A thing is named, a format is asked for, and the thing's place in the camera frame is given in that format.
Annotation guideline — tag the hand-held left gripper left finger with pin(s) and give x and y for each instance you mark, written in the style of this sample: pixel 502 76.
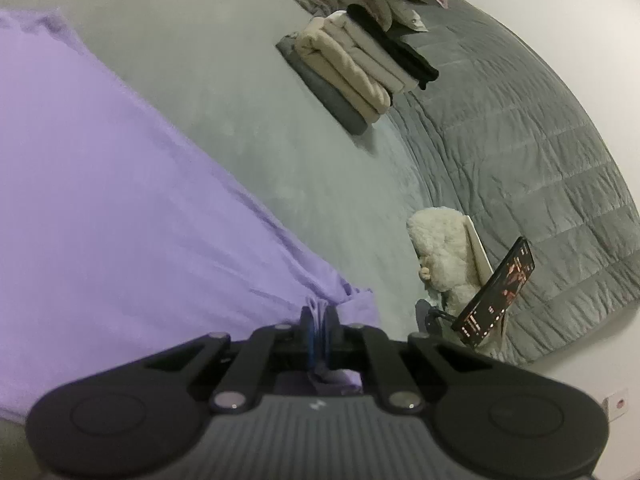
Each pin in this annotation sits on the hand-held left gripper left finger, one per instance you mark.
pixel 310 335

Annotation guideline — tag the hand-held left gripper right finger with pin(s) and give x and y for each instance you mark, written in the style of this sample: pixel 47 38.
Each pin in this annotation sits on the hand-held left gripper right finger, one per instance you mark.
pixel 327 330

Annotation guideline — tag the purple pants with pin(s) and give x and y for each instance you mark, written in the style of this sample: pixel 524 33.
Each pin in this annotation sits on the purple pants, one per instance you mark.
pixel 125 185

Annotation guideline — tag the white fluffy plush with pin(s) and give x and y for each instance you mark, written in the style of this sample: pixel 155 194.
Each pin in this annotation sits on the white fluffy plush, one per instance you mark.
pixel 440 245

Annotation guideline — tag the smartphone with lit screen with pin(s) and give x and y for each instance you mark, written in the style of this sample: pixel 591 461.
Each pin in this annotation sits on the smartphone with lit screen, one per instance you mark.
pixel 500 290

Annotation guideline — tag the beige folded garment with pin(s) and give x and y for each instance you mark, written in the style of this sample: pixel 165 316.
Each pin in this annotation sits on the beige folded garment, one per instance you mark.
pixel 340 70

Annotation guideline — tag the grey quilted headboard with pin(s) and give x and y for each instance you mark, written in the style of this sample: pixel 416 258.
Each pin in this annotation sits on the grey quilted headboard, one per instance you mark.
pixel 510 135

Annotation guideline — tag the white folded garment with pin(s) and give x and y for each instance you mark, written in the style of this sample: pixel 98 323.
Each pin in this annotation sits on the white folded garment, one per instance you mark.
pixel 370 55

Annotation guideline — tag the black folded garment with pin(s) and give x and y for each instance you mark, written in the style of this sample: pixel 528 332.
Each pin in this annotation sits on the black folded garment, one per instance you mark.
pixel 395 47

